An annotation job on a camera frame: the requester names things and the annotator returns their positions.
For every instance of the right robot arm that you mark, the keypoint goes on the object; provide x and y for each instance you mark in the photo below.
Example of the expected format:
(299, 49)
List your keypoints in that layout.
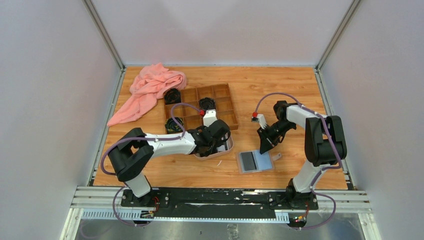
(324, 145)

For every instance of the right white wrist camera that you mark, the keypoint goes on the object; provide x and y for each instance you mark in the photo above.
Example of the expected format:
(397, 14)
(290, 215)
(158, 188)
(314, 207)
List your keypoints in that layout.
(260, 119)

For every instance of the black flower cup front left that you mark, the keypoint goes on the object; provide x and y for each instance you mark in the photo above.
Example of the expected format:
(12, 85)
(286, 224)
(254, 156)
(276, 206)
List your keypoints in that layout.
(172, 127)

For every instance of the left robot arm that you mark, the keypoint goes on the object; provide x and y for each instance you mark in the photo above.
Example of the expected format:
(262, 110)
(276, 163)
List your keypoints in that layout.
(131, 154)

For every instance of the pink oval tray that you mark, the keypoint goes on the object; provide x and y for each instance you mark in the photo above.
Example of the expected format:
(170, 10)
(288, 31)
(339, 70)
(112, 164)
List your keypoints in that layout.
(224, 149)

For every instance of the black flower cup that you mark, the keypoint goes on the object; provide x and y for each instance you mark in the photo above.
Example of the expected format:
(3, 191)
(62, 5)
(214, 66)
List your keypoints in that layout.
(172, 96)
(207, 103)
(172, 127)

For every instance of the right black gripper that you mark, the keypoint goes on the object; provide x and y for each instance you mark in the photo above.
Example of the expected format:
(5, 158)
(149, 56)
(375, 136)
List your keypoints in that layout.
(267, 142)

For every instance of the pink leather card holder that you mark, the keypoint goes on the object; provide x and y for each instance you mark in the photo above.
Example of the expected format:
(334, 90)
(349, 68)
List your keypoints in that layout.
(264, 162)

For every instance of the black flower cup centre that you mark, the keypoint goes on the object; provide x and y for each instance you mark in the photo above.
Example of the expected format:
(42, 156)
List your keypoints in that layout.
(207, 103)

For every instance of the black flower cup rear left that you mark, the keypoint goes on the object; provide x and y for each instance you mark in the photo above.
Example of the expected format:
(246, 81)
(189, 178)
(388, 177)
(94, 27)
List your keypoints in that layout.
(172, 96)

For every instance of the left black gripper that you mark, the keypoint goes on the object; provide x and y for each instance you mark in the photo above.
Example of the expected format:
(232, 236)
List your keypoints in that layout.
(217, 143)

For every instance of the black credit card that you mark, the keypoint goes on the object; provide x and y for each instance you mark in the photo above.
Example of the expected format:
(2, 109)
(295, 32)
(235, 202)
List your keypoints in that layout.
(247, 161)

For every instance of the pink crumpled cloth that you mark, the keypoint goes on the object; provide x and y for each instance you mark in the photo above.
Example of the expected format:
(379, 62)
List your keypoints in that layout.
(148, 87)

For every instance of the brown wooden divider tray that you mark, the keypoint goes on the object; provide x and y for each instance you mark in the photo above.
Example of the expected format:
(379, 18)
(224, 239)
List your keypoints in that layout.
(191, 119)

